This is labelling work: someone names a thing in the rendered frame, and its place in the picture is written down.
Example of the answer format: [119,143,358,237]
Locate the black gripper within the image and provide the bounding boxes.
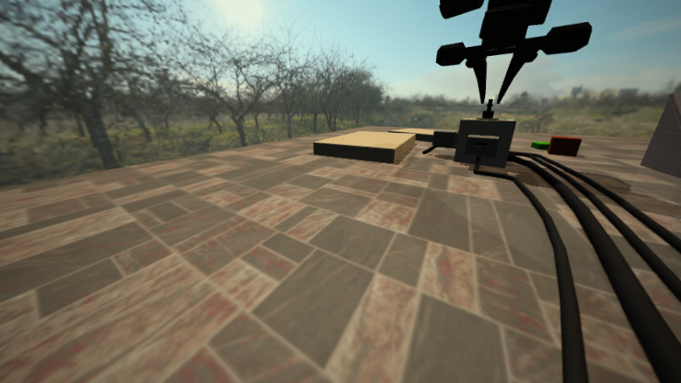
[435,22,592,104]

